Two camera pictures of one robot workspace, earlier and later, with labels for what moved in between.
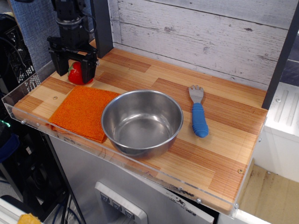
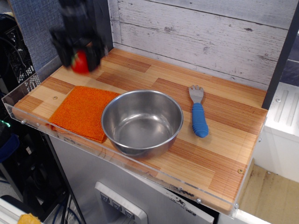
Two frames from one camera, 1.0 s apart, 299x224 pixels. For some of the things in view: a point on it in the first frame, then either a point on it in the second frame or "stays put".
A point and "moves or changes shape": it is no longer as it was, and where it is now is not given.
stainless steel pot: (142, 124) stays put
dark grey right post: (282, 58) stays put
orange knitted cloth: (80, 113) stays put
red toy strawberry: (75, 74) moves or changes shape
